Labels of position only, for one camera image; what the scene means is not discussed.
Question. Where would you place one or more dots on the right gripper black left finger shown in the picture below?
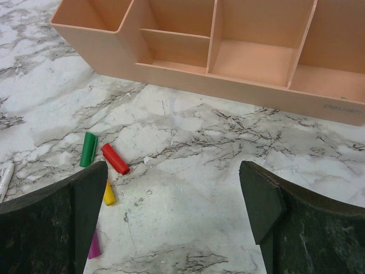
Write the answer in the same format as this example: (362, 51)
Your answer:
(50, 230)

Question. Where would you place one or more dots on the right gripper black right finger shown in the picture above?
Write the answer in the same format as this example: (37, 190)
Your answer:
(298, 230)

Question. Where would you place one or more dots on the purple pen cap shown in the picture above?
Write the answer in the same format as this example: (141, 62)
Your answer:
(94, 250)

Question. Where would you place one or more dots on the white pen red ink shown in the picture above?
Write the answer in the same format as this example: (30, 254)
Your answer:
(5, 180)

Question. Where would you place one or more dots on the red pen cap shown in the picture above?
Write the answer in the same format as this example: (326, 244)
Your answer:
(115, 160)

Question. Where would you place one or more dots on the yellow pen cap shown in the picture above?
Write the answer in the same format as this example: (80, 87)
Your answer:
(109, 197)

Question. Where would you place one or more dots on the green pen cap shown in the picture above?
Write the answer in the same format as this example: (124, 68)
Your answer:
(89, 149)

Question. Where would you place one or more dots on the peach desk organizer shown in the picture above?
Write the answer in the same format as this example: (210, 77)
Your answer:
(303, 57)

